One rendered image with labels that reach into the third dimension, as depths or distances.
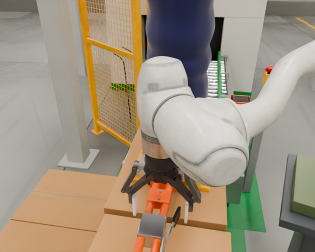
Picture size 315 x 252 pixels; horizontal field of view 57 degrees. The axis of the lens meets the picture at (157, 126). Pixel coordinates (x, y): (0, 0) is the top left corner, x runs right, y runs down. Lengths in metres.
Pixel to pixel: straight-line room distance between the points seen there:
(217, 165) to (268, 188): 2.22
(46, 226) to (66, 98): 1.20
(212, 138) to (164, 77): 0.17
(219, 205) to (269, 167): 1.86
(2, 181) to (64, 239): 1.46
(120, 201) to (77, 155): 1.76
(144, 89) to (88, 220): 1.07
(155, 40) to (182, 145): 0.52
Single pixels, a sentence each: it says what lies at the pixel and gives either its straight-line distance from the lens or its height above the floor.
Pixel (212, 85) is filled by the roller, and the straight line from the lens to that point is 3.00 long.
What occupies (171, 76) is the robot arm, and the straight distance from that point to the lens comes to 0.54.
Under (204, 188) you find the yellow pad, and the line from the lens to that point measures 1.05.
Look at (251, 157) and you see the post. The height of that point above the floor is 0.34.
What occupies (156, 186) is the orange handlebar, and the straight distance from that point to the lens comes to 0.86.
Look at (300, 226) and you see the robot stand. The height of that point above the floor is 0.75.
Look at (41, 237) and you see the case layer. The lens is 1.53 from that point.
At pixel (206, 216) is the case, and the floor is 0.95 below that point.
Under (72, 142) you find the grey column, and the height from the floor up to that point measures 0.24.
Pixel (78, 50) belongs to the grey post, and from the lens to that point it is 4.72.
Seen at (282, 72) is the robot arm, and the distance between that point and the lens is 0.66.
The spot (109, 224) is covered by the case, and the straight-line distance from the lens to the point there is 0.96.
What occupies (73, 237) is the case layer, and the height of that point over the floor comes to 0.54.
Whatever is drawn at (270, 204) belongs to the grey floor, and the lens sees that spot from 2.49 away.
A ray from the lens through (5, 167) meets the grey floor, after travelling 3.00.
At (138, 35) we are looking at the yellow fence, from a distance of 2.19.
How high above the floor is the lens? 1.66
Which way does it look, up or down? 31 degrees down
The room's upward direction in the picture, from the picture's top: straight up
